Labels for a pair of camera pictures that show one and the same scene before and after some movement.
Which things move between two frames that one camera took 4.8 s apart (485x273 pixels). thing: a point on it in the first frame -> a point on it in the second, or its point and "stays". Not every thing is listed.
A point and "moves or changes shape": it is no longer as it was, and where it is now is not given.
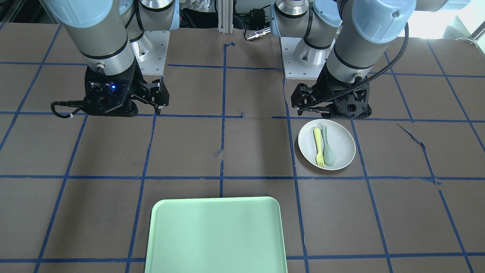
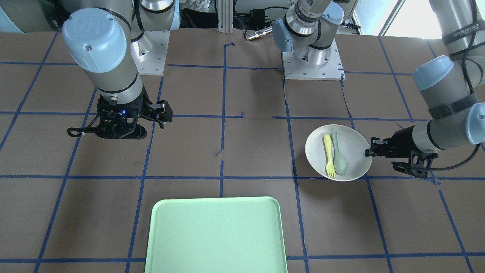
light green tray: x=224 y=235 stays
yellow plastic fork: x=319 y=158 -> x=330 y=167
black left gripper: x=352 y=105 -> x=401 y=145
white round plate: x=340 y=138 moves or changes shape
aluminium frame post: x=225 y=16 stays
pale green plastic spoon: x=328 y=154 -> x=340 y=162
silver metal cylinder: x=258 y=33 stays
